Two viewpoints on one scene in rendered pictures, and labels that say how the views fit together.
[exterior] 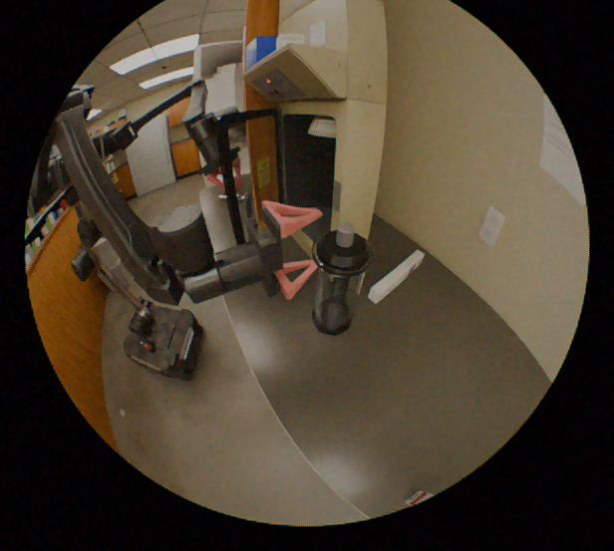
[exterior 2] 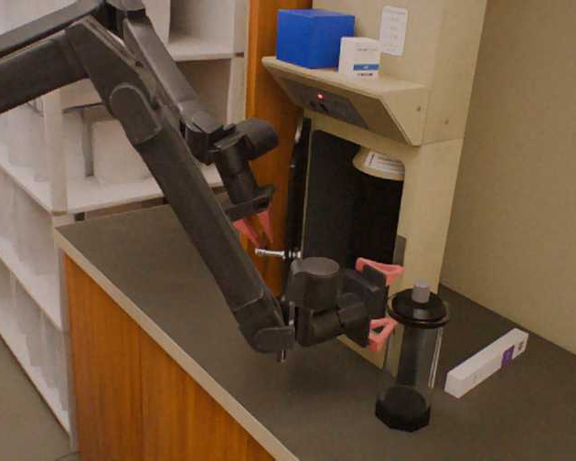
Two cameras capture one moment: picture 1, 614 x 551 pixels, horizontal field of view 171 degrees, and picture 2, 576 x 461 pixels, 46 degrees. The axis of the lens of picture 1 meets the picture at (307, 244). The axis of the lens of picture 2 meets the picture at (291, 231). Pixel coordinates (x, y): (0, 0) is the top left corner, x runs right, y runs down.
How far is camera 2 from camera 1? 0.83 m
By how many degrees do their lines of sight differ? 17
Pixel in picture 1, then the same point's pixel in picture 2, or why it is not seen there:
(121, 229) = (252, 272)
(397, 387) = not seen: outside the picture
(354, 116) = (426, 163)
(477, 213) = not seen: outside the picture
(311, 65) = (396, 116)
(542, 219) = not seen: outside the picture
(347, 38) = (433, 65)
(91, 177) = (221, 215)
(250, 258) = (357, 304)
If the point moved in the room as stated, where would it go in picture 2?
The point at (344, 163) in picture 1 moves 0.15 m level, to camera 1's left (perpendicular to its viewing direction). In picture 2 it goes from (411, 217) to (329, 216)
